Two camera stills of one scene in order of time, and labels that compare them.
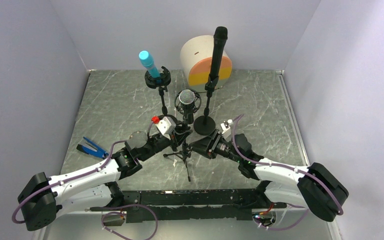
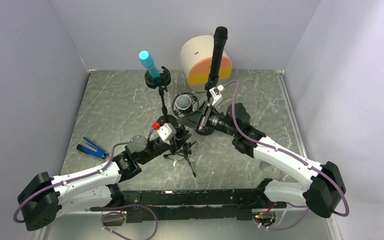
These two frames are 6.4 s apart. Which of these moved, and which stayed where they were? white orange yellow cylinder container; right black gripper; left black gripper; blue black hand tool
Moved: right black gripper
Stayed: left black gripper; blue black hand tool; white orange yellow cylinder container
